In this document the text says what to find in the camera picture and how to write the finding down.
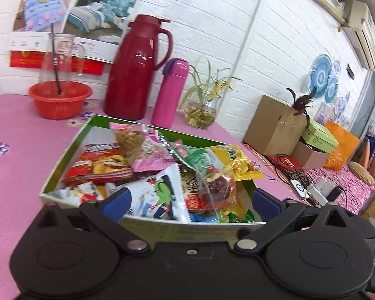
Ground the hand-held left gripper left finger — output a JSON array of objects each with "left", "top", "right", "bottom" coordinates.
[{"left": 33, "top": 187, "right": 151, "bottom": 254}]

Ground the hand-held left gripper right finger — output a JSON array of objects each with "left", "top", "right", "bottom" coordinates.
[{"left": 234, "top": 188, "right": 347, "bottom": 254}]

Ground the yellow clear candy packet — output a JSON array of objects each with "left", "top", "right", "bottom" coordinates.
[{"left": 220, "top": 208, "right": 255, "bottom": 224}]

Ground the small white red snack packet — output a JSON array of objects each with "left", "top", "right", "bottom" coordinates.
[{"left": 47, "top": 181, "right": 105, "bottom": 205}]

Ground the white cartoon snack packet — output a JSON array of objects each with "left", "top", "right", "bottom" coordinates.
[{"left": 112, "top": 162, "right": 191, "bottom": 224}]

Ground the red yellow printed snack packet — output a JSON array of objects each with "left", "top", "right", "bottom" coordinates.
[{"left": 61, "top": 144, "right": 135, "bottom": 186}]

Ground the clear date packet red header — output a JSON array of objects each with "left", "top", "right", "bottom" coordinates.
[{"left": 195, "top": 162, "right": 238, "bottom": 210}]

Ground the blue candy packet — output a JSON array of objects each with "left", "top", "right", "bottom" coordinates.
[{"left": 189, "top": 211, "right": 221, "bottom": 224}]

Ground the green cardboard box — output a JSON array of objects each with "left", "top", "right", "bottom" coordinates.
[{"left": 39, "top": 114, "right": 267, "bottom": 244}]

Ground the green white snack packet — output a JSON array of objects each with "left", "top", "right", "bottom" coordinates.
[{"left": 172, "top": 140, "right": 216, "bottom": 176}]

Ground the patterned brown black pouch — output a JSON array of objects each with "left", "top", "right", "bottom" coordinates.
[{"left": 281, "top": 169, "right": 307, "bottom": 182}]

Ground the red gift box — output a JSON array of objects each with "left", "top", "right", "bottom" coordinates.
[{"left": 265, "top": 154, "right": 304, "bottom": 172}]

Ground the white power strip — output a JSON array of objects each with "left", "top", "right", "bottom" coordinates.
[{"left": 306, "top": 178, "right": 343, "bottom": 205}]

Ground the small brown cardboard box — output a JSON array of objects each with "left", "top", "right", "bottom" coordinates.
[{"left": 292, "top": 140, "right": 329, "bottom": 169}]

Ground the green shoebox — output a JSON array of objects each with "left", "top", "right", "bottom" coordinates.
[{"left": 301, "top": 119, "right": 340, "bottom": 154}]

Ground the orange cushion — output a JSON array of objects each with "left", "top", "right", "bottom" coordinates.
[{"left": 323, "top": 121, "right": 361, "bottom": 171}]

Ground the pink floral blanket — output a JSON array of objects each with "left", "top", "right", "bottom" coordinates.
[{"left": 306, "top": 165, "right": 375, "bottom": 213}]

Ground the round straw cushion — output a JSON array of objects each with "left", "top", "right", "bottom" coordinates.
[{"left": 347, "top": 161, "right": 375, "bottom": 186}]

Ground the dark purple plant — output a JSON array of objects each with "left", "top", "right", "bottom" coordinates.
[{"left": 286, "top": 87, "right": 316, "bottom": 126}]

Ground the glass vase with plant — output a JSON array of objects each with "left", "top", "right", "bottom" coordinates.
[{"left": 179, "top": 57, "right": 243, "bottom": 129}]

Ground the red plastic basin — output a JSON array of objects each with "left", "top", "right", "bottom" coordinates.
[{"left": 29, "top": 81, "right": 93, "bottom": 120}]

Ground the orange pillow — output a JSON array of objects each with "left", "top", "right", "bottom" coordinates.
[{"left": 358, "top": 139, "right": 375, "bottom": 169}]

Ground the pink thermos bottle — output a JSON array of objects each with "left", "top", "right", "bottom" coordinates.
[{"left": 151, "top": 58, "right": 190, "bottom": 129}]

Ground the red thermos jug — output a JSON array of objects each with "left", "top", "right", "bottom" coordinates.
[{"left": 104, "top": 14, "right": 174, "bottom": 121}]

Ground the small blue paper fan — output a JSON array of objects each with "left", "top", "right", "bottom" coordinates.
[{"left": 325, "top": 75, "right": 340, "bottom": 104}]

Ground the large blue paper fan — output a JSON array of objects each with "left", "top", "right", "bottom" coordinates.
[{"left": 309, "top": 54, "right": 332, "bottom": 94}]

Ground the dark stirring stick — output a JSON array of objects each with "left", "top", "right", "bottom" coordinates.
[{"left": 49, "top": 23, "right": 64, "bottom": 97}]

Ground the glass pitcher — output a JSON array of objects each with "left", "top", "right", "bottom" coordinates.
[{"left": 40, "top": 33, "right": 86, "bottom": 83}]

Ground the white air conditioner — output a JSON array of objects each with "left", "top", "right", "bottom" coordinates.
[{"left": 340, "top": 0, "right": 375, "bottom": 71}]

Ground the white wireless charger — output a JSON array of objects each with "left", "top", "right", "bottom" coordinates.
[{"left": 289, "top": 179, "right": 310, "bottom": 194}]

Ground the wall poster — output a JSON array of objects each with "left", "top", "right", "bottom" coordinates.
[{"left": 7, "top": 0, "right": 146, "bottom": 76}]

